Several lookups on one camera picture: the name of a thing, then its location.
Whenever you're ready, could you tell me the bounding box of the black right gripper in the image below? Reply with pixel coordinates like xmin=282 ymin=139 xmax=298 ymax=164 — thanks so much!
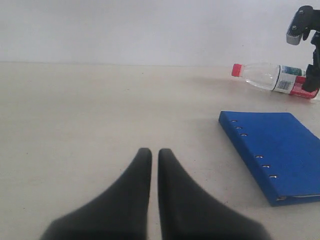
xmin=302 ymin=31 xmax=320 ymax=93

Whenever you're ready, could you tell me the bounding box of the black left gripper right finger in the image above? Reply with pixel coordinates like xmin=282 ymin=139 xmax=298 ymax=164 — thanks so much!
xmin=157 ymin=148 xmax=271 ymax=240

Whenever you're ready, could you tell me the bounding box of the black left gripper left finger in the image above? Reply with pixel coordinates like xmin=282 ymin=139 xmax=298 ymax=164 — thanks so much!
xmin=41 ymin=148 xmax=152 ymax=240

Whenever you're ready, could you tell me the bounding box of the clear plastic water bottle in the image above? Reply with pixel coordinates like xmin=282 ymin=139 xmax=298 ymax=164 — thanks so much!
xmin=231 ymin=63 xmax=319 ymax=99

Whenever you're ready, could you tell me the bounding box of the blue ring binder notebook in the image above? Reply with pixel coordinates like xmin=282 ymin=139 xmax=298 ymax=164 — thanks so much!
xmin=218 ymin=111 xmax=320 ymax=206

